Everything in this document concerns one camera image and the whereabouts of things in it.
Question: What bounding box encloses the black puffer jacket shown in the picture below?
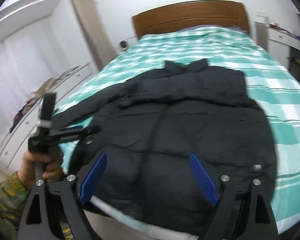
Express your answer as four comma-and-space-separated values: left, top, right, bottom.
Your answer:
52, 60, 277, 236

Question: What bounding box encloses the camouflage sleeve left forearm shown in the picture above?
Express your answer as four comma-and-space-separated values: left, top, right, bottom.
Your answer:
0, 172, 30, 239

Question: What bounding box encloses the person's left hand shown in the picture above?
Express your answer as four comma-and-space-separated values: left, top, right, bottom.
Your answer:
17, 146, 63, 191

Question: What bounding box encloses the white low drawer cabinet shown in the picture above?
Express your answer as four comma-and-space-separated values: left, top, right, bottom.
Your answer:
0, 62, 95, 171

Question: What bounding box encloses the clutter on low cabinet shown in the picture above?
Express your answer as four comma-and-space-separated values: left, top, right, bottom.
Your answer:
9, 66, 79, 133

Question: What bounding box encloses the beige curtain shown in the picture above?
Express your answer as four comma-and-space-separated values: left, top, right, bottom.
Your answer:
71, 0, 117, 70

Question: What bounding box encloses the teal white checked bedsheet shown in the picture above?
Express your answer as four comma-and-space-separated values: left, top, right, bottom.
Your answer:
58, 27, 300, 237

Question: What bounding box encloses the white desk with drawer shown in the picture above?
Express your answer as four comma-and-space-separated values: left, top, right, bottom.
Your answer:
268, 28, 300, 51

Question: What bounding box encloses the grey panel beside bed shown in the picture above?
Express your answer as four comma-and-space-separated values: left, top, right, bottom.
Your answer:
255, 22, 268, 51

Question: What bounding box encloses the brown wooden headboard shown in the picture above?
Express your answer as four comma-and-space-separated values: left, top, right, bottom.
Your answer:
132, 0, 250, 38

